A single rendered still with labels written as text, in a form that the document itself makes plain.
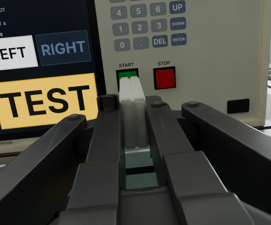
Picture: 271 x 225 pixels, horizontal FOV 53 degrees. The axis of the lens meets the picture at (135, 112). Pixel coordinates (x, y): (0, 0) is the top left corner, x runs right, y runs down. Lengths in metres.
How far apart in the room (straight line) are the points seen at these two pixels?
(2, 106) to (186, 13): 0.21
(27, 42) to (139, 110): 0.17
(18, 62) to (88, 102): 0.08
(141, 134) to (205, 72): 0.15
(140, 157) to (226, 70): 0.13
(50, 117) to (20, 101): 0.03
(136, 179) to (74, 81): 0.12
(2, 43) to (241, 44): 0.24
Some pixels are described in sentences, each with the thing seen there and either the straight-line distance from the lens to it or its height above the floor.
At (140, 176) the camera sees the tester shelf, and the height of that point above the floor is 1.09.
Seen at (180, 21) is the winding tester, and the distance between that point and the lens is 0.28.
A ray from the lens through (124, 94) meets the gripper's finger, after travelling 0.16.
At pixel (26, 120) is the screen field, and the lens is 0.31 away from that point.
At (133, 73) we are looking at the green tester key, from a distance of 0.27.
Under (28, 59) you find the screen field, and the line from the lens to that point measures 0.29.
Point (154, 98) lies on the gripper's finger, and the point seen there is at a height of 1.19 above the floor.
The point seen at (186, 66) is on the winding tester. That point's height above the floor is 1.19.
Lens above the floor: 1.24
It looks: 18 degrees down
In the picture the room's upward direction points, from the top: 6 degrees counter-clockwise
